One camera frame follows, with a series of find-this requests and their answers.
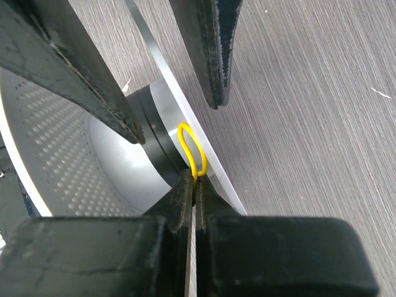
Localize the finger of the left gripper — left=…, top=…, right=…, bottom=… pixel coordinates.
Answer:
left=170, top=0, right=242, bottom=110
left=1, top=1, right=145, bottom=144

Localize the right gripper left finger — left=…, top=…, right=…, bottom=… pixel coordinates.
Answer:
left=1, top=170, right=193, bottom=296

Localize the yellow cable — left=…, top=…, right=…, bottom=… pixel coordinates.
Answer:
left=177, top=121, right=209, bottom=182

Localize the translucent white spool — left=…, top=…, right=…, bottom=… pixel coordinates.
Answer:
left=1, top=1, right=245, bottom=217

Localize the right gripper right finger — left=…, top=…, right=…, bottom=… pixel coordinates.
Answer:
left=195, top=177, right=379, bottom=296

